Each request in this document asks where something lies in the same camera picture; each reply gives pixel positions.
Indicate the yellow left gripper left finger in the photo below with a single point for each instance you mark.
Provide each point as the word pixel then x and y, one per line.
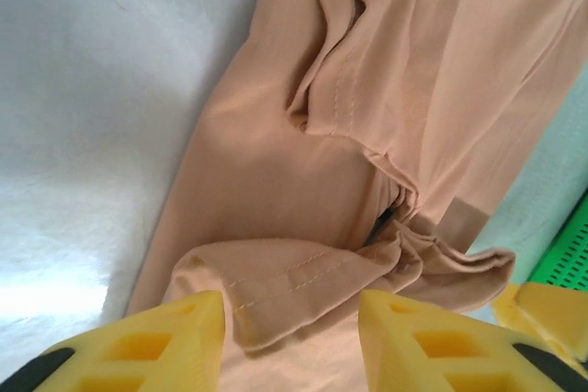
pixel 174 332

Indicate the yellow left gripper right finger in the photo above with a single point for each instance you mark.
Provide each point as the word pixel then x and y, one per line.
pixel 413 346

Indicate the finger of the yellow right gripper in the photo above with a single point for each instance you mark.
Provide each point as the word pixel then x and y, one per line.
pixel 523 323
pixel 560 305

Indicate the tan printed t-shirt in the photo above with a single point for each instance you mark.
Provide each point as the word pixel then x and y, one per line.
pixel 275 158

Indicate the green plastic basket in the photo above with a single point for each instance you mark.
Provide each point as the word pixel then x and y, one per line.
pixel 569 254

